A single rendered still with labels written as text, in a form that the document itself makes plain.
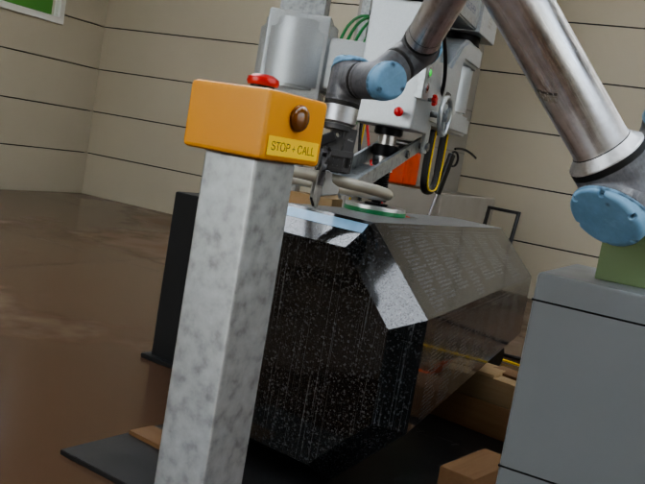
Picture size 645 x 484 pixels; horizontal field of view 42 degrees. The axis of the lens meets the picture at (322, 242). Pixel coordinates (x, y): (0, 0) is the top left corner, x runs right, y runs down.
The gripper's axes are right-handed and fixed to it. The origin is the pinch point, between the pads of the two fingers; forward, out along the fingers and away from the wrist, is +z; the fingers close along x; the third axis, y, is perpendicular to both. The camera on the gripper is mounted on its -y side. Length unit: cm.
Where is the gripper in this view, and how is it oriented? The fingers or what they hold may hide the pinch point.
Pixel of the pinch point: (312, 201)
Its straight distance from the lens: 210.4
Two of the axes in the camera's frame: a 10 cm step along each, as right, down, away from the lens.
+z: -2.1, 9.8, 0.5
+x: -1.6, -0.8, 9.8
